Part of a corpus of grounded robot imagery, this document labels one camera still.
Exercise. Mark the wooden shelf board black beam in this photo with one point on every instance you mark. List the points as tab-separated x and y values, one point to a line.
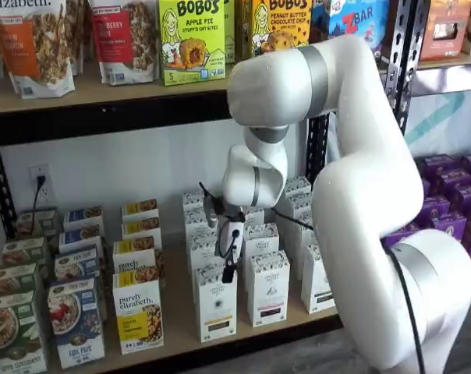
103	117

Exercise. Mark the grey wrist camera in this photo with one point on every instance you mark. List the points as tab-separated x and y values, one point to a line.
210	212

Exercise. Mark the granola bag orange label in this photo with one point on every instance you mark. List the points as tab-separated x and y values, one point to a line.
32	46

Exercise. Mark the white granola bag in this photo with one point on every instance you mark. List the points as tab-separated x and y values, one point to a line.
79	35

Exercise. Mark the white sheet with teal stripe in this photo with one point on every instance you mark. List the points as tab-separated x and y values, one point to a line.
454	128

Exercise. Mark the wooden shelf board short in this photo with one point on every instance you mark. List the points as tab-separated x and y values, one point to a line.
450	62

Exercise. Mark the green oatmeal box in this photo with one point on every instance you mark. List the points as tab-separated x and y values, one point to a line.
13	280
36	224
25	253
15	335

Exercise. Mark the green Bobo's apple pie box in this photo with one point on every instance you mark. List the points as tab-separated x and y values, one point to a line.
192	39

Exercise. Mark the granola bag red label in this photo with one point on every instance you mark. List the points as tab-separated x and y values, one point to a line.
122	39

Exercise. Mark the blue Zbar box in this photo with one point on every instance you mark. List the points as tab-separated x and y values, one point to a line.
352	19

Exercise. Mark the blue Flax Plus box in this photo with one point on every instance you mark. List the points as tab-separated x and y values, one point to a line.
77	265
81	239
83	218
77	323

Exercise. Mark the orange snack box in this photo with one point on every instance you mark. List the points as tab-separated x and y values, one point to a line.
444	27

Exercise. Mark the wooden shelf board low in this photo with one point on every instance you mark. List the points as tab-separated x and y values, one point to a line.
179	304

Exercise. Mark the white wall outlet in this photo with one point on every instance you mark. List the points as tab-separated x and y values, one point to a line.
44	191

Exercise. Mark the white box dark strip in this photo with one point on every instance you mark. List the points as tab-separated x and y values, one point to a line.
298	204
299	185
303	235
317	280

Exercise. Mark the black perforated shelf post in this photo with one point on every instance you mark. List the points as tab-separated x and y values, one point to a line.
1	187
317	148
401	58

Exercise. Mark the white box yellow strip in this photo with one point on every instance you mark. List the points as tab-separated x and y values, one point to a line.
216	308
198	230
204	255
192	199

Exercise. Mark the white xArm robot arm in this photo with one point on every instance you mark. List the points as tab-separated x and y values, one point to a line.
368	195

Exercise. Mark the yellow Bobo's peanut butter box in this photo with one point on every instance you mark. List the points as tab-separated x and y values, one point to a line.
282	19

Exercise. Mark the white box pink strip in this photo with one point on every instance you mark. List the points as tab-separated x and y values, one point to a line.
268	288
260	239
255	216

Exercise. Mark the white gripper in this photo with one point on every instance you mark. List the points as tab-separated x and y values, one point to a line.
225	233

